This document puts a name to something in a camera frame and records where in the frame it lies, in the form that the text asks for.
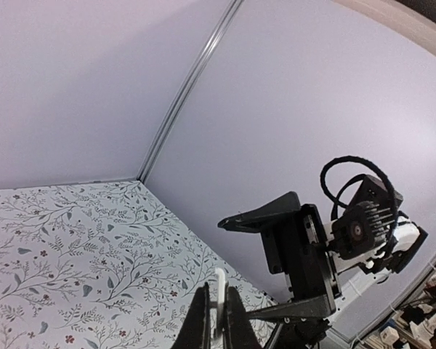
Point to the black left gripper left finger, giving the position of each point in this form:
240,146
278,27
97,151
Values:
195,332

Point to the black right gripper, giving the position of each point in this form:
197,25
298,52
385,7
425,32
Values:
294,241

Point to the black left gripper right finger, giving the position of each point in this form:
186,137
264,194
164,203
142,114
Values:
237,331

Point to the white remote battery cover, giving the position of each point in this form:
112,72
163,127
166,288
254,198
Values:
219,305

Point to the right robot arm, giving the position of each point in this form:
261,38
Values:
354,277

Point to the floral patterned table mat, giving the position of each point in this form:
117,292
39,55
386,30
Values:
102,265

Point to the right aluminium corner post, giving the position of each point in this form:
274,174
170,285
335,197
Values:
186,88

